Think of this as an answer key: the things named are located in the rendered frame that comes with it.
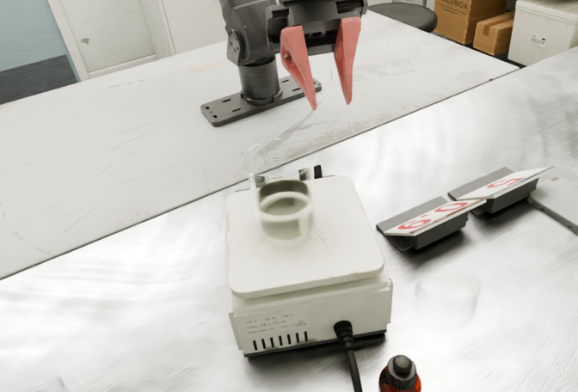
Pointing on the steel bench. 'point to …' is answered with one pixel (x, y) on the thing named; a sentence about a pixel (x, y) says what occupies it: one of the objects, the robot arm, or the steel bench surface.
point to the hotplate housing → (310, 315)
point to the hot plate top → (327, 190)
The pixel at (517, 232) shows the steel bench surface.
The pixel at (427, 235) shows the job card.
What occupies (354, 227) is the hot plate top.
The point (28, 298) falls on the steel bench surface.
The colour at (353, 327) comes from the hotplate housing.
